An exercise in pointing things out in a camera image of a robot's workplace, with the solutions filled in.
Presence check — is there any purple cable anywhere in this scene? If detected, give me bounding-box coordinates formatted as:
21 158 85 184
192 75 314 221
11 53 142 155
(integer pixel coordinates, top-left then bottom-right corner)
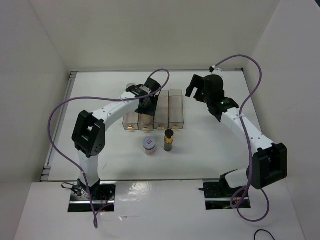
212 54 270 223
47 68 171 230

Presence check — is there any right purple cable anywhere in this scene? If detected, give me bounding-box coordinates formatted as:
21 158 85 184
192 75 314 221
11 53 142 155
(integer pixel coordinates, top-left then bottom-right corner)
212 54 270 223

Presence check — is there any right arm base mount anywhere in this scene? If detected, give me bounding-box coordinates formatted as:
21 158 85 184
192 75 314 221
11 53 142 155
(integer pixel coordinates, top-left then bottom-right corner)
198 179 240 211

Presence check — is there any white-lid red-label spice jar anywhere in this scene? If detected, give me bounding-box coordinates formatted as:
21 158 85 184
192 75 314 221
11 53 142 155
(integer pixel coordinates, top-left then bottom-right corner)
142 136 157 155

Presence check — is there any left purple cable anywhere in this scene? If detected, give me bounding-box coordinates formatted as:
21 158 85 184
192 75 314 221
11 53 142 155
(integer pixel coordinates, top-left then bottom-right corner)
47 68 171 230

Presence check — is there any clear bin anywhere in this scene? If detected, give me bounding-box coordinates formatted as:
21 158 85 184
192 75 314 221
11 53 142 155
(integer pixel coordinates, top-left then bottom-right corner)
168 89 184 130
153 90 169 130
122 112 139 131
138 114 154 132

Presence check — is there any tall silver-lid blue-label spice jar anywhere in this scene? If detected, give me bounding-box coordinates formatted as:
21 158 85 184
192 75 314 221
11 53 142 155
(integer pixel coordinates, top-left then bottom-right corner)
125 83 135 89

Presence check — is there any black cable on floor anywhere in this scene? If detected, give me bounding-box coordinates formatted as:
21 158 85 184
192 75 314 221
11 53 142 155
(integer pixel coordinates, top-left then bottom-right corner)
254 229 276 240

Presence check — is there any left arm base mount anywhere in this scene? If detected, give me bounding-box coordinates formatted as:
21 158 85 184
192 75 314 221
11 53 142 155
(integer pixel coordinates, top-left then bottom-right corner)
61 181 116 213

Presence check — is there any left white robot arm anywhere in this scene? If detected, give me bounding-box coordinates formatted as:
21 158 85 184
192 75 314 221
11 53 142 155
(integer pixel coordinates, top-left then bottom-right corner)
71 77 161 200

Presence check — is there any black-cap gold-band pepper bottle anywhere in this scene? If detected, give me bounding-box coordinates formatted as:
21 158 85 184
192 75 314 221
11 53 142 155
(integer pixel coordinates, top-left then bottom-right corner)
164 129 174 152

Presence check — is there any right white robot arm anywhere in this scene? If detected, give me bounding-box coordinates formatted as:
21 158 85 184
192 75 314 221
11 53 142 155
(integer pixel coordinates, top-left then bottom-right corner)
185 74 288 197

